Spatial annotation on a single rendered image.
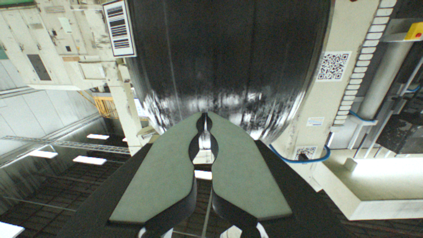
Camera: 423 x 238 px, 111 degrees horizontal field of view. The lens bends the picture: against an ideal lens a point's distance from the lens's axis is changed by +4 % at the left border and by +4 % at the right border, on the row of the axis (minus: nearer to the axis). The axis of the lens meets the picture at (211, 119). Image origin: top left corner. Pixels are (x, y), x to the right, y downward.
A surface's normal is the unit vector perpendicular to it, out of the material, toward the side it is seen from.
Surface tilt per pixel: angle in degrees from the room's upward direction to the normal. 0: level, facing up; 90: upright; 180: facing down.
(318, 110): 90
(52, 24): 90
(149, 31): 95
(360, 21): 90
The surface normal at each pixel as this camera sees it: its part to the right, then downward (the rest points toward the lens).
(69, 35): -0.18, 0.44
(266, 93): 0.03, 0.58
